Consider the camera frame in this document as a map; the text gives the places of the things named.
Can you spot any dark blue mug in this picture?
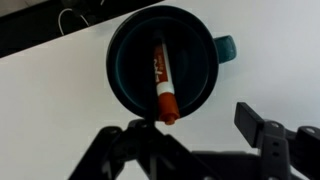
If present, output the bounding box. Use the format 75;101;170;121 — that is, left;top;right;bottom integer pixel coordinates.
105;4;238;119

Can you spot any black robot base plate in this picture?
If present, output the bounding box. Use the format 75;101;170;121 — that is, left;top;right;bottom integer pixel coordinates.
0;0;164;59

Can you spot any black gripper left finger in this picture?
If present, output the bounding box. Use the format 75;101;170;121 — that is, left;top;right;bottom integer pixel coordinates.
68;79;218;180

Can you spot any orange dry erase marker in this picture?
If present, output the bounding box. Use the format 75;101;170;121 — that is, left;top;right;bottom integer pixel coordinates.
153;41;181;126

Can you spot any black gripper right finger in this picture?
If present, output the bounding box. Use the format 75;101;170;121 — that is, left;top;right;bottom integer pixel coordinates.
234;101;320;180

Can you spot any thin white cable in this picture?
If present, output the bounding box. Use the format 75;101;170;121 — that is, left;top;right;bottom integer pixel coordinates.
57;8;91;36

